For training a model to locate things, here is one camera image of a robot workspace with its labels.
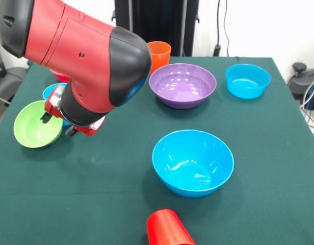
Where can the purple bowl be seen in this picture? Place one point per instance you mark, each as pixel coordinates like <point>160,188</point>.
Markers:
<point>183,84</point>

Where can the small green bowl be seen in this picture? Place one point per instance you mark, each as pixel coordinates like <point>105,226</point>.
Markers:
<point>32,132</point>

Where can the blue cup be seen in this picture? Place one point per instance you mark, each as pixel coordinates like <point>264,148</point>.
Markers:
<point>48,92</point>

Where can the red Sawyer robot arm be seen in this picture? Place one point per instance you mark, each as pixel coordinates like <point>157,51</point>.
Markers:
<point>78,51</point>

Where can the dark green tablecloth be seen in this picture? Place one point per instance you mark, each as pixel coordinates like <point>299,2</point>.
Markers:
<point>95,183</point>

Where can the red cup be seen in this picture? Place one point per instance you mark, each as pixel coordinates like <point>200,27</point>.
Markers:
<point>169,229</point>

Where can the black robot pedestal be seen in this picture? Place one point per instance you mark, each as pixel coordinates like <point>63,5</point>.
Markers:
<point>159,20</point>

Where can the large blue bowl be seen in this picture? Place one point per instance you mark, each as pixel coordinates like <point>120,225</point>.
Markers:
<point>192,163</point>

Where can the small blue bowl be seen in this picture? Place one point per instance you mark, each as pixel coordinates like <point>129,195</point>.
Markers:
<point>246,79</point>

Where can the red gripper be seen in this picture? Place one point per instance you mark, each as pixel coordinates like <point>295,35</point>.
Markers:
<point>52,107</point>

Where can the small pinkish red bowl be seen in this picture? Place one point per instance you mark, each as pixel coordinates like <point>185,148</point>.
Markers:
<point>61,76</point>

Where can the orange cup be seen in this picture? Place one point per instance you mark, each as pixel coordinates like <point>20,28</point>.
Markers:
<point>160,57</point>

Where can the black equipment base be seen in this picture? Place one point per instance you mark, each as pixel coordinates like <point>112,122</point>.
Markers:
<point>299,81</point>
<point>11,76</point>

